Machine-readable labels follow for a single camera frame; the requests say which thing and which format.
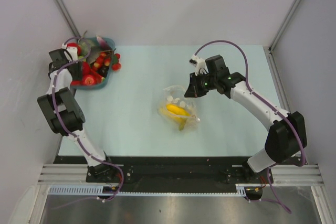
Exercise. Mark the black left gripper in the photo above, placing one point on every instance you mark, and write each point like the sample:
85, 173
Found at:
77, 66

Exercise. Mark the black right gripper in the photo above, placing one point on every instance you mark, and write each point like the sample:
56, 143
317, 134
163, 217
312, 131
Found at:
193, 90

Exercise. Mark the clear zip top bag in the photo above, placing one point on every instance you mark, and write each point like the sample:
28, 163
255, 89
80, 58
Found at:
175, 95

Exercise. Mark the yellow banana bunch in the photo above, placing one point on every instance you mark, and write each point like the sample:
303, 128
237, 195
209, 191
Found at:
176, 114

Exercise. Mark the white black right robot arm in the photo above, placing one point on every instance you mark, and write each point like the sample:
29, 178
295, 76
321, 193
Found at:
286, 131

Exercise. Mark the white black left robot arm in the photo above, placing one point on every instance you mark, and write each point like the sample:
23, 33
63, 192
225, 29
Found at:
65, 117

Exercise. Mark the green cabbage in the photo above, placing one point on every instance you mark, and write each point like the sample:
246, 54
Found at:
85, 45

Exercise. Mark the red apple with highlight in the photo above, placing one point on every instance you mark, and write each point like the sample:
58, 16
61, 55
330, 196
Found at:
88, 80

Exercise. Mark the cherry tomato cluster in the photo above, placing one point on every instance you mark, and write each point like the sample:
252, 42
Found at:
103, 60

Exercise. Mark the red watermelon slice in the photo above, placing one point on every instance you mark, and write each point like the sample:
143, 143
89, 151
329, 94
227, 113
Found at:
99, 79

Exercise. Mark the dark purple eggplant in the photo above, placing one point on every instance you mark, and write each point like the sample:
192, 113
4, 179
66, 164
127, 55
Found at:
103, 70

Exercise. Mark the teal plastic fruit basket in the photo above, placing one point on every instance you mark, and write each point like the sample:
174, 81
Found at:
96, 57

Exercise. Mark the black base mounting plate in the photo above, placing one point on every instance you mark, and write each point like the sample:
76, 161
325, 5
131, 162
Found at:
186, 174

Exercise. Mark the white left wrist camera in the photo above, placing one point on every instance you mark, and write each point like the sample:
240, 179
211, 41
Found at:
71, 54

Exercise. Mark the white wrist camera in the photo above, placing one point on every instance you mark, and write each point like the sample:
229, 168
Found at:
71, 54
199, 64

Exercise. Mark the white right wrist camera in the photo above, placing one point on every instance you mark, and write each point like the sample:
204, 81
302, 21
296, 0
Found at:
199, 64

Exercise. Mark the light blue cable duct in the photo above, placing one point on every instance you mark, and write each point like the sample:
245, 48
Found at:
106, 190

